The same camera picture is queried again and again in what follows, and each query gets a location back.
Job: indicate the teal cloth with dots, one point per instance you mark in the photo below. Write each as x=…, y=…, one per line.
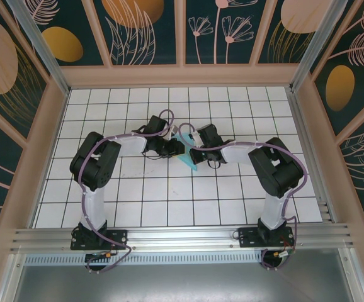
x=186, y=157

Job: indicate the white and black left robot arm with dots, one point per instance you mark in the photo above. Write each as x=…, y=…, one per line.
x=95, y=160

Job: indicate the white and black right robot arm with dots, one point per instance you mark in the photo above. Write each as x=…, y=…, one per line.
x=276, y=170

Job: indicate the grey metal sheet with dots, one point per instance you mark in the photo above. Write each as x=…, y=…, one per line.
x=182, y=284

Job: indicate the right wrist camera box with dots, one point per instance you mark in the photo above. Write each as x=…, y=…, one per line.
x=195, y=136

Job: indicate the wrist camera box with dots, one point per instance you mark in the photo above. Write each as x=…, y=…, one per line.
x=195, y=136
x=169, y=135

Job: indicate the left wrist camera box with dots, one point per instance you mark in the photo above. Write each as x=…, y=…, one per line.
x=169, y=135

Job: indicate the aluminium side rail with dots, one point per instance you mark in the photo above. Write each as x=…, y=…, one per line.
x=298, y=126

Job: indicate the aluminium mounting rail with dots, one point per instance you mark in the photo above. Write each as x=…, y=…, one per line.
x=182, y=237

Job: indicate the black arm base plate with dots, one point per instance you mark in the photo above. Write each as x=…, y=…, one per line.
x=117, y=239
x=248, y=237

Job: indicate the aluminium frame post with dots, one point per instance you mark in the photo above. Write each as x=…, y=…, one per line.
x=317, y=44
x=43, y=50

